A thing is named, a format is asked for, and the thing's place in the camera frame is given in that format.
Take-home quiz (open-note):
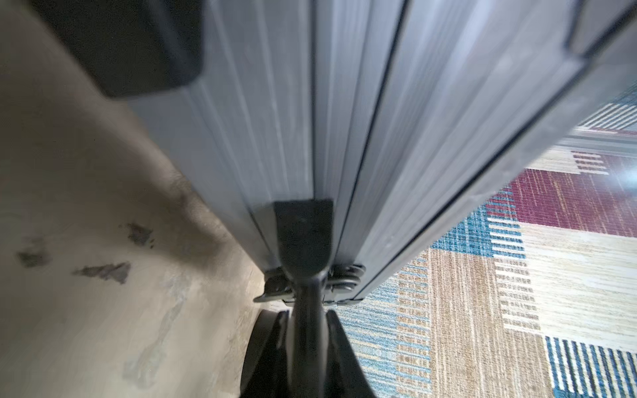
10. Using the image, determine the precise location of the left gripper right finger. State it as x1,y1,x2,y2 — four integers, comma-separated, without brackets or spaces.
324,310,376,398

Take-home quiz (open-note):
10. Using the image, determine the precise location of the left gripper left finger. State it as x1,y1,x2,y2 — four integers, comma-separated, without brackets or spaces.
240,310,290,397

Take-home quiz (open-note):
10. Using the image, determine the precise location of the grey poker case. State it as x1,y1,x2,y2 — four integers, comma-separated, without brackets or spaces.
29,0,637,398

